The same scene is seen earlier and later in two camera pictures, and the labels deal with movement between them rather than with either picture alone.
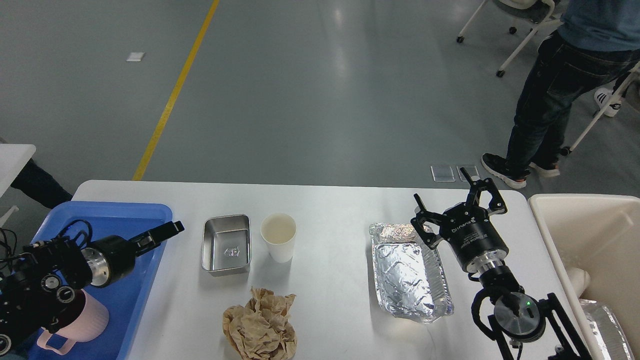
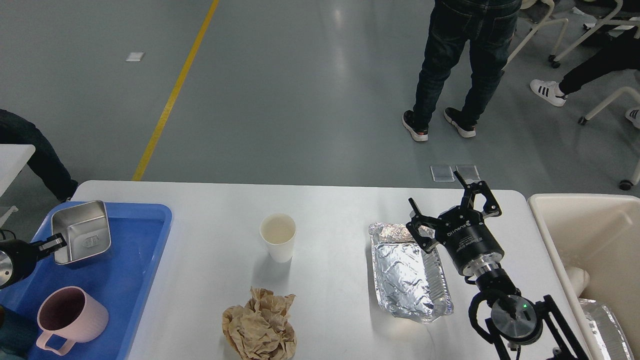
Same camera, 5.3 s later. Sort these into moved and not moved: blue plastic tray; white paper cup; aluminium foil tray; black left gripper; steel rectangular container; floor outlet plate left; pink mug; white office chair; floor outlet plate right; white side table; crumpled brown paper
Moved: steel rectangular container; black left gripper
Not moved: pink mug; floor outlet plate right; floor outlet plate left; aluminium foil tray; blue plastic tray; white paper cup; white office chair; white side table; crumpled brown paper
